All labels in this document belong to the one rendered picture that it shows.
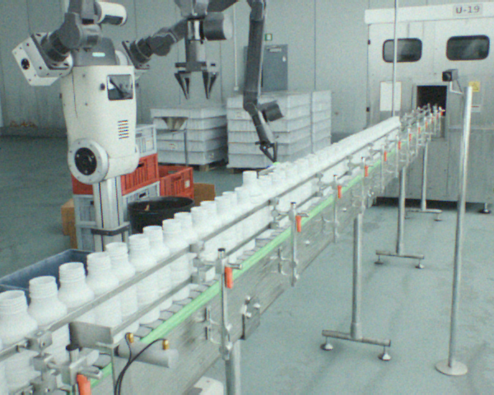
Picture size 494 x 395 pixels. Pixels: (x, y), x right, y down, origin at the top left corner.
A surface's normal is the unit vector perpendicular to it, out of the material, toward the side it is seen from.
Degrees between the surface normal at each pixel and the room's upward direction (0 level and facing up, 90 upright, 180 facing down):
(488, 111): 90
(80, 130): 101
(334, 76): 90
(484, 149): 90
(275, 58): 90
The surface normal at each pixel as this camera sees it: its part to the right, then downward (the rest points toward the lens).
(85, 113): -0.39, 0.38
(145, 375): 0.92, 0.06
